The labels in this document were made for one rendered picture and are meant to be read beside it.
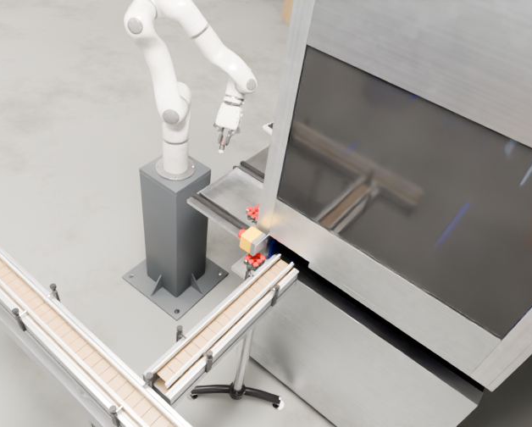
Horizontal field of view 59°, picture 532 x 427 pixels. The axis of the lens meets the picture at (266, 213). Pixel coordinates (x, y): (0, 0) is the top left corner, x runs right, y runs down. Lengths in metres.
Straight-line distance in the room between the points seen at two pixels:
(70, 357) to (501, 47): 1.46
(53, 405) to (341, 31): 2.13
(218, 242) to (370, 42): 2.13
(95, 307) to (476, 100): 2.30
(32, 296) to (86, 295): 1.15
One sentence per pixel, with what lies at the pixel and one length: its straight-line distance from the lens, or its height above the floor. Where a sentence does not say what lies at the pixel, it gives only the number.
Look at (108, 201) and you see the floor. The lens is 3.46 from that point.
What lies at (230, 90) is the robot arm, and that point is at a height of 1.35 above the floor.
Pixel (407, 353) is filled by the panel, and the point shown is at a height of 0.88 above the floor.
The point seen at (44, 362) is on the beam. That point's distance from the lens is 2.13.
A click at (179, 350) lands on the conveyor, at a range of 1.61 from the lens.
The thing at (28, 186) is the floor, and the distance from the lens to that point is 3.68.
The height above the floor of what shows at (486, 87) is 1.89.
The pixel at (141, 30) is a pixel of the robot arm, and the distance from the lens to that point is 1.90.
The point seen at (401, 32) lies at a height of 1.93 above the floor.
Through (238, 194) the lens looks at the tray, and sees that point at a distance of 2.20.
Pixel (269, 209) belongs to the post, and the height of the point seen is 1.14.
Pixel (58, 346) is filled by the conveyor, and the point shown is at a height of 0.93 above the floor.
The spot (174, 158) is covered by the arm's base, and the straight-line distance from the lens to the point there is 2.24.
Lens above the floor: 2.36
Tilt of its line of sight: 44 degrees down
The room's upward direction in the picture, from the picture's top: 10 degrees clockwise
